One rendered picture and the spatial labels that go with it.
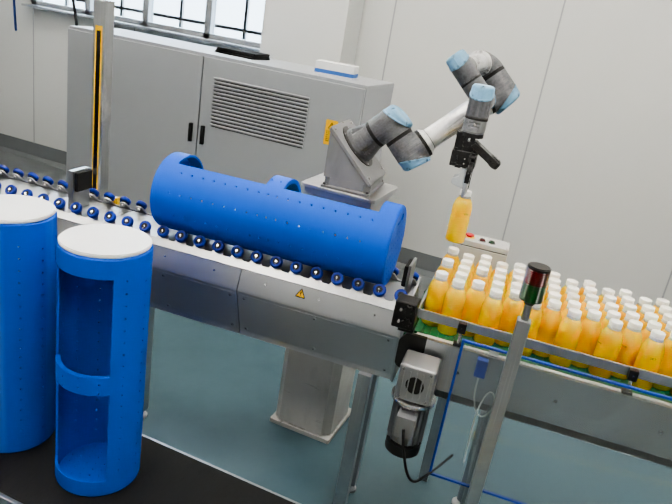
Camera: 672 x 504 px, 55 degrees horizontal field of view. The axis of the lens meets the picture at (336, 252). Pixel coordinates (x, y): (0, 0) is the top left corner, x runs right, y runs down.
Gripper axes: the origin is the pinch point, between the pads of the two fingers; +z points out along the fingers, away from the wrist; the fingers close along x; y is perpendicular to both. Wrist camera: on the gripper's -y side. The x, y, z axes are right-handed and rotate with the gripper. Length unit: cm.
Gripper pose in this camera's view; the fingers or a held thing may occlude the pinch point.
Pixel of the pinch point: (465, 192)
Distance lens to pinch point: 222.5
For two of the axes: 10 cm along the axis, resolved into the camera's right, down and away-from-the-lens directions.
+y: -9.4, -2.5, 2.3
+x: -3.0, 2.9, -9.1
